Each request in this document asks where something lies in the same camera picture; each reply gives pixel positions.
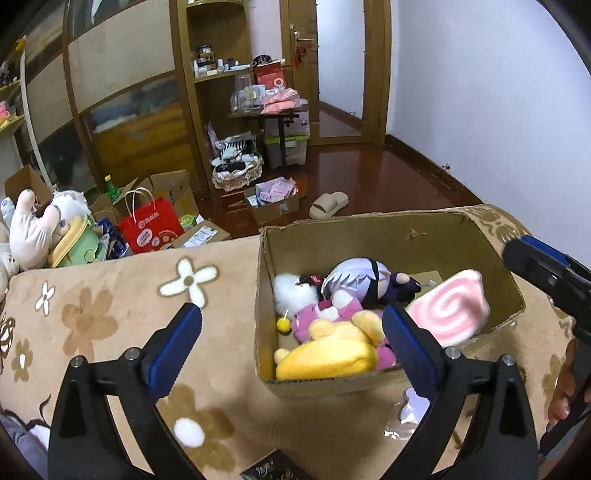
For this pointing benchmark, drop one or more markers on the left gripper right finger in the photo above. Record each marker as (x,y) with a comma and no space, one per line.
(501,439)

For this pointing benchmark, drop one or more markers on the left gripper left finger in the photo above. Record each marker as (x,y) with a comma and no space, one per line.
(84,440)

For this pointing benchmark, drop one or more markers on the plastic bag purple item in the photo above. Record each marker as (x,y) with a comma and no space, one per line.
(408,414)

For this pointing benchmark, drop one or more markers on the pink swirl plush cushion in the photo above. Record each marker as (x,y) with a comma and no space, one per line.
(454,311)

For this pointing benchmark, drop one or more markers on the black gold small box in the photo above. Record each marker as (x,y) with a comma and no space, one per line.
(275,470)

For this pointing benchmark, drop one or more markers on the lavender purple plush doll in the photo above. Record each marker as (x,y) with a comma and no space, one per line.
(371,282)

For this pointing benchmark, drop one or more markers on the yellow plush toy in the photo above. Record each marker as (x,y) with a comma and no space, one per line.
(337,349)

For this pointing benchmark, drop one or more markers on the magenta plush toy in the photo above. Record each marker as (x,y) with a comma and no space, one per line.
(342,308)

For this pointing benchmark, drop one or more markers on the white fluffy pompom plush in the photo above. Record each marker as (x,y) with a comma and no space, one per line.
(292,294)

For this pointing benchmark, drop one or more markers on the person's right hand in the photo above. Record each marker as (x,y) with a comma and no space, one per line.
(565,388)

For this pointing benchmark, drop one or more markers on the open cardboard box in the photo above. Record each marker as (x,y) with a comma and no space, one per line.
(444,266)

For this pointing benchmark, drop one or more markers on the green yellow plush cushion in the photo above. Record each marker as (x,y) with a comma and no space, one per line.
(79,246)

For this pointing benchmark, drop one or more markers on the white pink paw plush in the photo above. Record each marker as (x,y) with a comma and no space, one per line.
(31,237)

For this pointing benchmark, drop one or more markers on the green glass bottle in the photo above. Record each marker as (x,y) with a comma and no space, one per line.
(113,191)

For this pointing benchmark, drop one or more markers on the beige slipper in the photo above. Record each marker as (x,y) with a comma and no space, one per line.
(327,205)

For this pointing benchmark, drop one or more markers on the brown cardboard box on floor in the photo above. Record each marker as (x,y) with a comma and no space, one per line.
(28,178)

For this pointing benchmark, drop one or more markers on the white yellow toy shelf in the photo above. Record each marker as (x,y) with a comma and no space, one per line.
(15,114)

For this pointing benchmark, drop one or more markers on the small cardboard box pink packets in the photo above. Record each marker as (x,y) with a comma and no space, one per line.
(270,200)

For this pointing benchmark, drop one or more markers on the translucent storage bin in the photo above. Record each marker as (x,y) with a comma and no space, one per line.
(293,149)

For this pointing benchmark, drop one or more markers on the basket of plush items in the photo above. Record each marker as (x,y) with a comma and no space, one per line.
(237,162)

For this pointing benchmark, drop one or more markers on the small black folding table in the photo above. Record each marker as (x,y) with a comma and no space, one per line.
(284,117)

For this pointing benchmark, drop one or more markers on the wooden door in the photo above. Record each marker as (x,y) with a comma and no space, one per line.
(339,59)

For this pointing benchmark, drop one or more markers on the wooden wardrobe cabinet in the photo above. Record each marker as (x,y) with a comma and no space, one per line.
(106,94)

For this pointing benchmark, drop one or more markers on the red paper bag on shelf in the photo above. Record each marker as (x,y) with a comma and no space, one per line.
(270,75)

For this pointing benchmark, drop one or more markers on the wooden corner shelf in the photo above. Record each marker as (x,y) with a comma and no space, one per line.
(223,25)

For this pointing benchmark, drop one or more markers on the red shopping bag white handles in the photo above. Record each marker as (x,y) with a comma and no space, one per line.
(151,223)

